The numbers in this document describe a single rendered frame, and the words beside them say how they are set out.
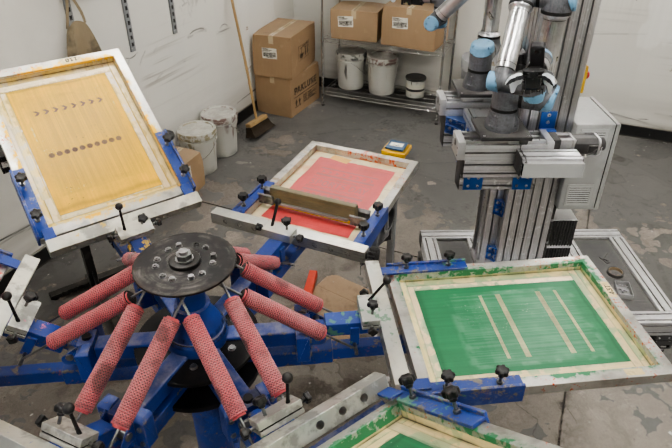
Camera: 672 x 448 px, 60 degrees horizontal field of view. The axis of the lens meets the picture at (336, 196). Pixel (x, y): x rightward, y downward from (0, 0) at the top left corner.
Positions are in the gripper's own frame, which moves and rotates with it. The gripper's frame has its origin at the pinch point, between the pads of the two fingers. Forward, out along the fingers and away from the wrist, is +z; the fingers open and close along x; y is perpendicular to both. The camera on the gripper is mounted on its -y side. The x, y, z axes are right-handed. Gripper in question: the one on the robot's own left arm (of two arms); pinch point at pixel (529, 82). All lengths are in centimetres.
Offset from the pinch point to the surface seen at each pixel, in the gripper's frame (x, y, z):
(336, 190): 88, 61, -22
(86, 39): 277, 2, -78
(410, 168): 60, 61, -50
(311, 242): 75, 55, 28
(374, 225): 58, 59, 5
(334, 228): 76, 62, 7
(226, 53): 289, 57, -236
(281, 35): 255, 53, -279
